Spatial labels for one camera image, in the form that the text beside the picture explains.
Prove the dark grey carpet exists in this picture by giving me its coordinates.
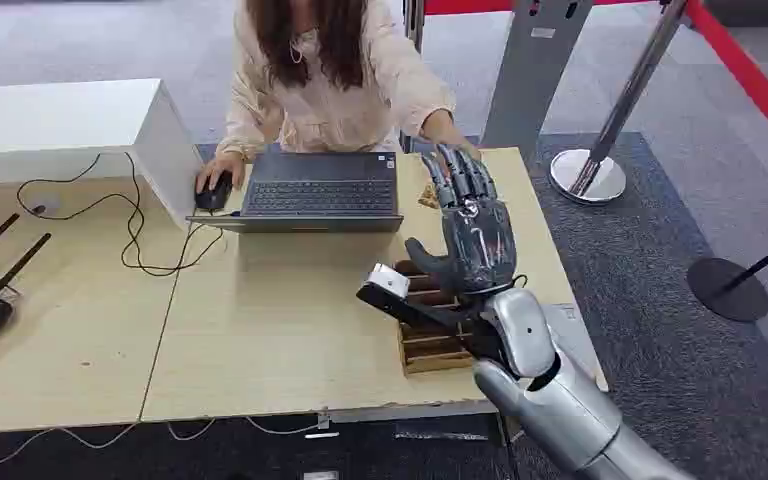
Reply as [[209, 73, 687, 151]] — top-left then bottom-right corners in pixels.
[[195, 131, 768, 480]]

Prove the black computer mouse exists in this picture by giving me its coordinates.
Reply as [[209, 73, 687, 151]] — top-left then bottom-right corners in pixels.
[[194, 170, 234, 214]]

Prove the grey metal post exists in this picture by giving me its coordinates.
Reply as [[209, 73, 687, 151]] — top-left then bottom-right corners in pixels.
[[401, 0, 427, 155]]

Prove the wooden slotted card box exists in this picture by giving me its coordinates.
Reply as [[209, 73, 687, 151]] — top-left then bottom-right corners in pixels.
[[393, 259, 485, 376]]

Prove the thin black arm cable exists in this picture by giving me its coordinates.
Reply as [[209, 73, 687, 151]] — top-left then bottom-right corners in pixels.
[[497, 411, 522, 480]]

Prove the red barrier belt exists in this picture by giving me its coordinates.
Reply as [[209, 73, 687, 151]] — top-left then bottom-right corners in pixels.
[[423, 0, 657, 17], [685, 0, 768, 167]]

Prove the chrome stanchion post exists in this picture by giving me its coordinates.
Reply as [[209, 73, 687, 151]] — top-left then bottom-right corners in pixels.
[[548, 0, 690, 206]]

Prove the black stanchion post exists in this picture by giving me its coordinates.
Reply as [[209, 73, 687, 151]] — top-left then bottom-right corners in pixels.
[[685, 226, 768, 324]]

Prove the grey kiosk stand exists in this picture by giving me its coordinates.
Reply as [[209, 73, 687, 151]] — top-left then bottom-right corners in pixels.
[[479, 0, 596, 162]]

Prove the person's right hand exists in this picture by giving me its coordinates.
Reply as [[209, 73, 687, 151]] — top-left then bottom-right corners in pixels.
[[195, 150, 248, 195]]

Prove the person's left hand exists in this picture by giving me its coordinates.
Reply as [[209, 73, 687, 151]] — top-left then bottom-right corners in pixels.
[[436, 137, 483, 164]]

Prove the white box shelf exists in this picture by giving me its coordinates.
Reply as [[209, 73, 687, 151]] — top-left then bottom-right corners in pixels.
[[0, 78, 205, 231]]

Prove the small grey round plug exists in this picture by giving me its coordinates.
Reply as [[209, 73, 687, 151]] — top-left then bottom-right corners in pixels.
[[29, 193, 63, 217]]

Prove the dark grey laptop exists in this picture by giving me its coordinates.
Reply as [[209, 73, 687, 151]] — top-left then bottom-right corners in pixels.
[[186, 150, 405, 234]]

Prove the grey tape strip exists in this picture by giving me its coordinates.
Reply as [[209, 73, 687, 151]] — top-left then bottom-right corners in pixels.
[[393, 431, 491, 443]]

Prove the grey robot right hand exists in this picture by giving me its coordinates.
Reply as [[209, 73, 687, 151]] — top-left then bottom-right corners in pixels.
[[405, 144, 519, 297]]

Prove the white cable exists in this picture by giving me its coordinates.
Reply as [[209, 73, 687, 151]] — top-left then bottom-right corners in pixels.
[[0, 415, 323, 466]]

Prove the person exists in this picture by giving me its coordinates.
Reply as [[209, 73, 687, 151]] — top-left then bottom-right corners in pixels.
[[195, 0, 483, 195]]

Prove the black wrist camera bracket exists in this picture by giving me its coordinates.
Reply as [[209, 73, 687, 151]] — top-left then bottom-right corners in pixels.
[[356, 283, 512, 376]]

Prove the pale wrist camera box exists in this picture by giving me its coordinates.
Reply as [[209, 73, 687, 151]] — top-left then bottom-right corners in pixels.
[[365, 262, 412, 300]]

